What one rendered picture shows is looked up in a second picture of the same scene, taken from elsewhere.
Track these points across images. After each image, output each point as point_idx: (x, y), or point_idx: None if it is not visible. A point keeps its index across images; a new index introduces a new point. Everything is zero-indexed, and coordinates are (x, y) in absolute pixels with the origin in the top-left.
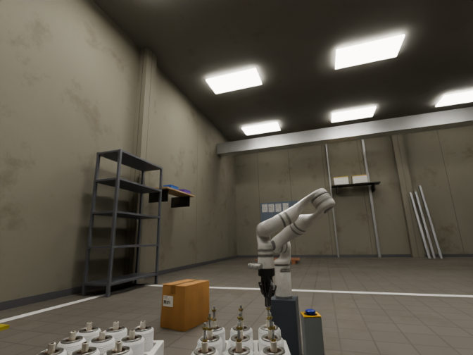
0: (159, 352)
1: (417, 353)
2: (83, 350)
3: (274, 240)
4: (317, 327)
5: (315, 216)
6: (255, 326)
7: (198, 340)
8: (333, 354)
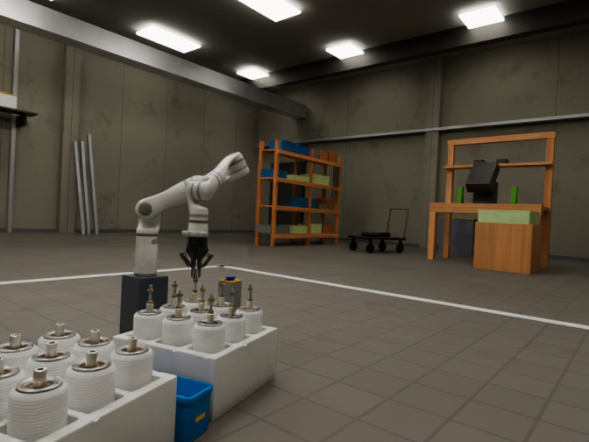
0: None
1: None
2: (95, 361)
3: (151, 203)
4: (239, 290)
5: (228, 181)
6: (26, 333)
7: (170, 322)
8: None
